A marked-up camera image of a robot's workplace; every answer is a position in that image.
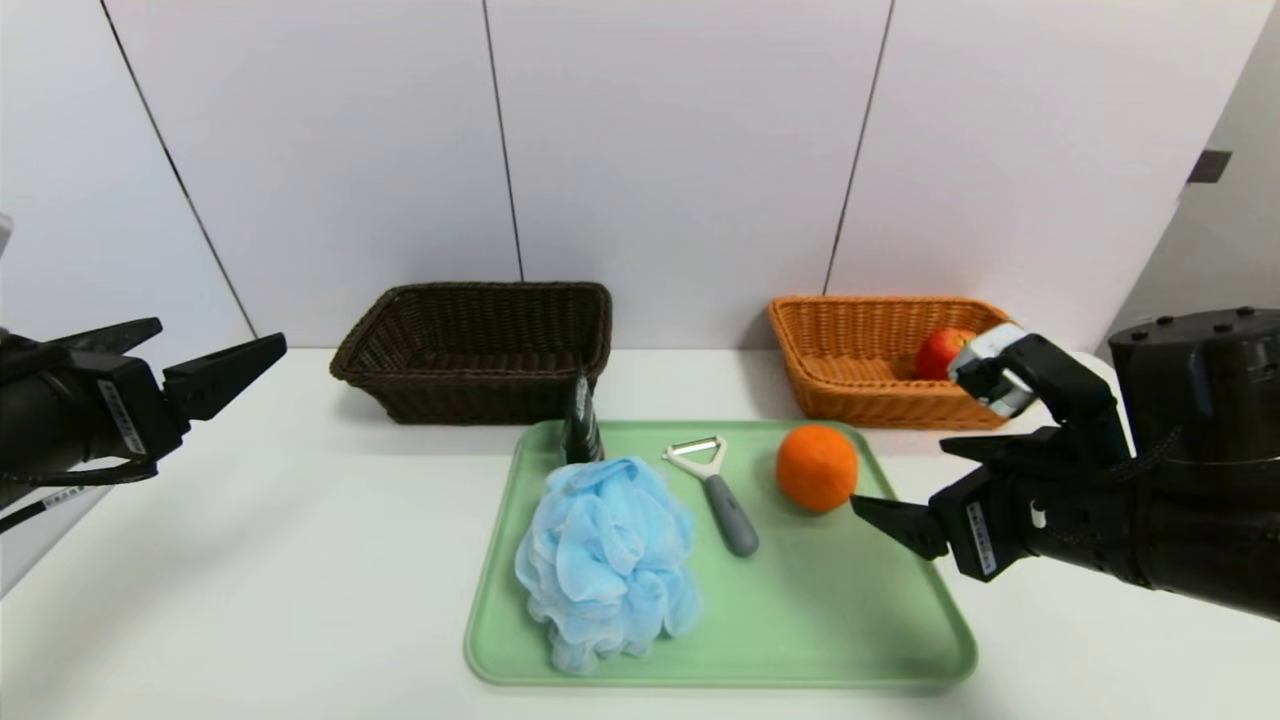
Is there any blue mesh bath loofah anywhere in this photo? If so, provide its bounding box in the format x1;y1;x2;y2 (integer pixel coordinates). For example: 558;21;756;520
514;457;701;675

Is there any orange wicker basket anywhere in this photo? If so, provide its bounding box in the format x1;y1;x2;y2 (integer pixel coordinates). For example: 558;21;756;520
767;295;1016;431

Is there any black cosmetic tube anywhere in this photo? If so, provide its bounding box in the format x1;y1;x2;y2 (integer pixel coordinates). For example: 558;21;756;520
560;368;605;466

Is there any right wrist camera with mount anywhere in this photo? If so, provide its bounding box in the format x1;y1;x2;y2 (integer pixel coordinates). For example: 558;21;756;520
947;322;1133;471

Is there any green plastic tray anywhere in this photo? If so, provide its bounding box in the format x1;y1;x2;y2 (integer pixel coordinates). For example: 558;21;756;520
465;419;978;689

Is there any dark brown wicker basket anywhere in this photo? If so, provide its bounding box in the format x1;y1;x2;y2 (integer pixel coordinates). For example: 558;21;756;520
329;282;613;427

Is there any white peeler with grey handle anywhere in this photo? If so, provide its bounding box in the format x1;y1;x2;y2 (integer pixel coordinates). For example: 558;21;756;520
661;436;760;558

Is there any red apple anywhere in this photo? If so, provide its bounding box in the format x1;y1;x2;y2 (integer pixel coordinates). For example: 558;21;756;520
915;327;979;382

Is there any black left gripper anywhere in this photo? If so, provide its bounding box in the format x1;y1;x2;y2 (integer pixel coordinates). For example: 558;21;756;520
0;316;288;493

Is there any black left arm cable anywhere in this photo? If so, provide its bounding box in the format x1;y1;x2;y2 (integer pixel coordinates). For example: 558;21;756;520
0;458;158;533

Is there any orange fruit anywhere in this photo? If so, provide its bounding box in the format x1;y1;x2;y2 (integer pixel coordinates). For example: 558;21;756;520
775;424;860;514

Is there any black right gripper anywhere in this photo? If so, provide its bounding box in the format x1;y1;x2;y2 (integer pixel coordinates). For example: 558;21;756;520
849;426;1145;584

